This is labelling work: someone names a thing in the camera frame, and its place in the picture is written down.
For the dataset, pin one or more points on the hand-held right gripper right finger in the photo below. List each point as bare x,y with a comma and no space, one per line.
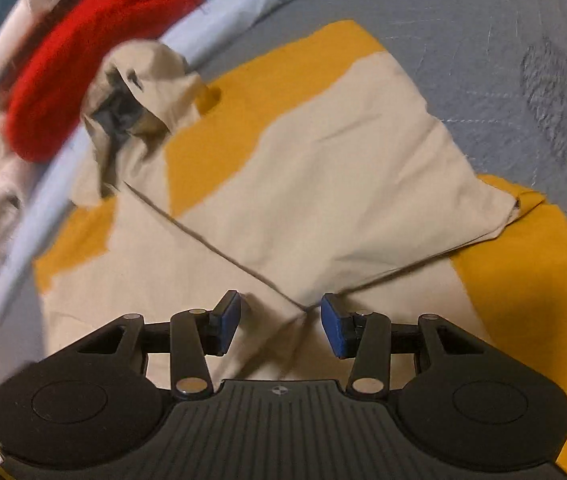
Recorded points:
334,327

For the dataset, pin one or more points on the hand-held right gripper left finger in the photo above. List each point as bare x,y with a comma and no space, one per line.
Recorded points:
228,320

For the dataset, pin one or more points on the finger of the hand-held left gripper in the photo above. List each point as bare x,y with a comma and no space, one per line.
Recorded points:
116,115

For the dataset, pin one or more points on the beige and yellow garment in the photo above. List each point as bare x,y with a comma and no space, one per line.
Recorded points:
313,170

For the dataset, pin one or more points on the red knit cloth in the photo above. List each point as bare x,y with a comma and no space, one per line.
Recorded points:
83,60

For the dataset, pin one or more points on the light blue sheet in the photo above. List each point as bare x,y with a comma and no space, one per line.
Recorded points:
43,200

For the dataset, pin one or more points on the grey quilted mattress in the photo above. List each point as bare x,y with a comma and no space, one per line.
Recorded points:
488,40

